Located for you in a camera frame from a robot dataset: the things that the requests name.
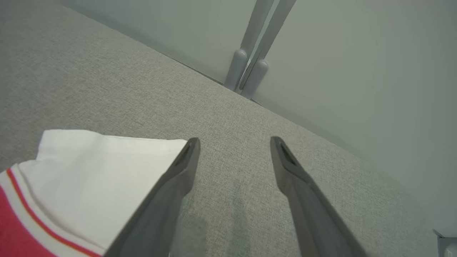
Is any grey fabric sofa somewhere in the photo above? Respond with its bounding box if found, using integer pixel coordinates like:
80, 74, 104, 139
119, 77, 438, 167
0, 0, 441, 257

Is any light grey metal bracket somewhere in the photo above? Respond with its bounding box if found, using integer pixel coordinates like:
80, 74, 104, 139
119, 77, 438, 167
434, 230, 457, 257

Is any red shirt with white sleeves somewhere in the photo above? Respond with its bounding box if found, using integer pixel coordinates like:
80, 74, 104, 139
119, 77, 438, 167
0, 129, 188, 257

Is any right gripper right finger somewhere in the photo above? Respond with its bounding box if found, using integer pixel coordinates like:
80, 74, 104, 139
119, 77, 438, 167
270, 136, 368, 257

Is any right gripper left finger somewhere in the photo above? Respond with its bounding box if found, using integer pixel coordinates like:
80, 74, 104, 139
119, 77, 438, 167
104, 137, 201, 257

